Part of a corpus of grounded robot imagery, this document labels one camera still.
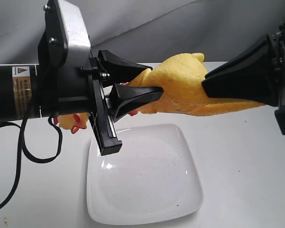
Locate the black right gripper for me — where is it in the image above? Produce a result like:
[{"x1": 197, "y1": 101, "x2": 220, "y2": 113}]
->
[{"x1": 202, "y1": 22, "x2": 285, "y2": 135}]

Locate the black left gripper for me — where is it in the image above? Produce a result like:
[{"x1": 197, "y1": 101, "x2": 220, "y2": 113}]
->
[{"x1": 37, "y1": 45, "x2": 163, "y2": 156}]

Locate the yellow rubber chicken toy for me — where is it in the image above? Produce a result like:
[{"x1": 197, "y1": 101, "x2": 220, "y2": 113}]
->
[{"x1": 54, "y1": 53, "x2": 276, "y2": 135}]

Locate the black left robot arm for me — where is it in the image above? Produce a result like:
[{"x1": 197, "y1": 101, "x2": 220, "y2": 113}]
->
[{"x1": 0, "y1": 50, "x2": 163, "y2": 156}]

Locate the grey fabric backdrop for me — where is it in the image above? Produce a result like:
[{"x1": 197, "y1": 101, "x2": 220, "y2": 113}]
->
[{"x1": 0, "y1": 0, "x2": 285, "y2": 64}]

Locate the white square plate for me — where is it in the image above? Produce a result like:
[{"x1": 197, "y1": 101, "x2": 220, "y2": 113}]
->
[{"x1": 86, "y1": 123, "x2": 204, "y2": 226}]

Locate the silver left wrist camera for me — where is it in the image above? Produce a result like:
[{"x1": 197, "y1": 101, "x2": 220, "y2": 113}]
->
[{"x1": 44, "y1": 0, "x2": 91, "y2": 68}]

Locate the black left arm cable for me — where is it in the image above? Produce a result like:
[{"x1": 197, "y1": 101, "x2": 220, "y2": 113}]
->
[{"x1": 0, "y1": 114, "x2": 63, "y2": 214}]

